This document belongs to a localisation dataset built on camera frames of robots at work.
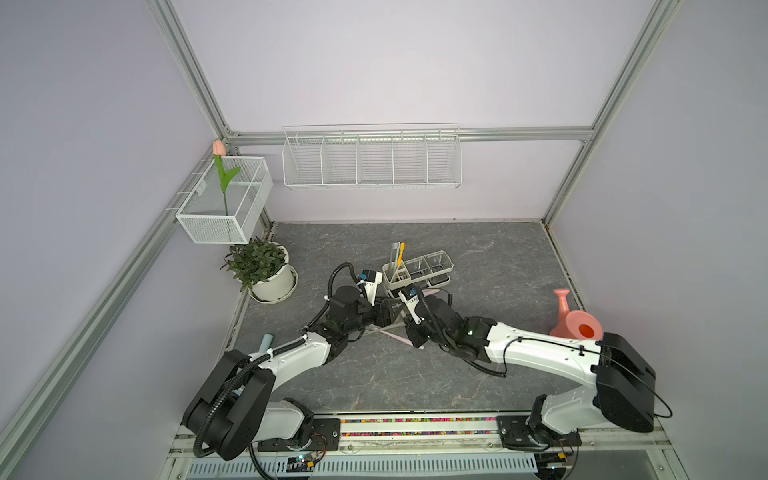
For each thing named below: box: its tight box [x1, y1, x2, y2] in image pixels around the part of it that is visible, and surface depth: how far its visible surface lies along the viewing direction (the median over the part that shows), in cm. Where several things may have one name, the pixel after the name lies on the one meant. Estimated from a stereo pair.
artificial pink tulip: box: [212, 140, 241, 216], surface depth 86 cm
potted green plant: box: [220, 238, 298, 304], surface depth 89 cm
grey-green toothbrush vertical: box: [389, 242, 397, 282], surface depth 95 cm
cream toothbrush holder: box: [382, 250, 454, 298], surface depth 97 cm
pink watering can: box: [550, 289, 603, 341], surface depth 82 cm
